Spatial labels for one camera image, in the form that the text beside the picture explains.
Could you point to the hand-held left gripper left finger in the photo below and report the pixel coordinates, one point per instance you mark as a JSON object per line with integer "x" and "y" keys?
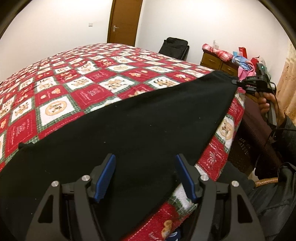
{"x": 105, "y": 178}

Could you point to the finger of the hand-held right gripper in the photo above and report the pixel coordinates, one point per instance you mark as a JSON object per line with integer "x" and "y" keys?
{"x": 238, "y": 82}

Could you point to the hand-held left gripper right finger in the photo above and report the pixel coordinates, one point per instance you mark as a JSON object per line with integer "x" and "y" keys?
{"x": 186, "y": 178}

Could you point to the black pants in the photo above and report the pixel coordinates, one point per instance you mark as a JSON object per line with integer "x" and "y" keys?
{"x": 138, "y": 120}

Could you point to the person's right forearm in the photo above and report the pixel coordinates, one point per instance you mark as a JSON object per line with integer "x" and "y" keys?
{"x": 286, "y": 136}

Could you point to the person's right hand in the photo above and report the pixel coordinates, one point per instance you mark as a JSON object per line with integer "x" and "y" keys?
{"x": 263, "y": 104}

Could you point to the pile of colourful clothes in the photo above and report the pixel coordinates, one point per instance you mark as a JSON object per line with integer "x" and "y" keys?
{"x": 244, "y": 66}

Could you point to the beige patterned curtain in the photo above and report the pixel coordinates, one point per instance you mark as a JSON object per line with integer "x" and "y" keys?
{"x": 288, "y": 88}

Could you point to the brown wooden dresser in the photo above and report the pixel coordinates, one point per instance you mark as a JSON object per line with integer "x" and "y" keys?
{"x": 212, "y": 61}

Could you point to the red plaid cloth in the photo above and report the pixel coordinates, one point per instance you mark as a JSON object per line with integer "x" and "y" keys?
{"x": 219, "y": 52}

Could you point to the black suitcase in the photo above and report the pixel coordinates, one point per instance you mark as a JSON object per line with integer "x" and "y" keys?
{"x": 173, "y": 48}

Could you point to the red printed checkered blanket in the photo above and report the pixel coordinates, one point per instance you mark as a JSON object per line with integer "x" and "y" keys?
{"x": 92, "y": 92}

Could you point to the person's dark clothed body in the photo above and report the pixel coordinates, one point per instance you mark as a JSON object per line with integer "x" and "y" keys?
{"x": 272, "y": 204}

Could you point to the brown wooden door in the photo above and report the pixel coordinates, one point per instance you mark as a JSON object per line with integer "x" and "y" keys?
{"x": 124, "y": 18}

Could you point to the dark brown bed frame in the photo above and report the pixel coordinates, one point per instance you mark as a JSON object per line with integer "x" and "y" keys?
{"x": 252, "y": 129}

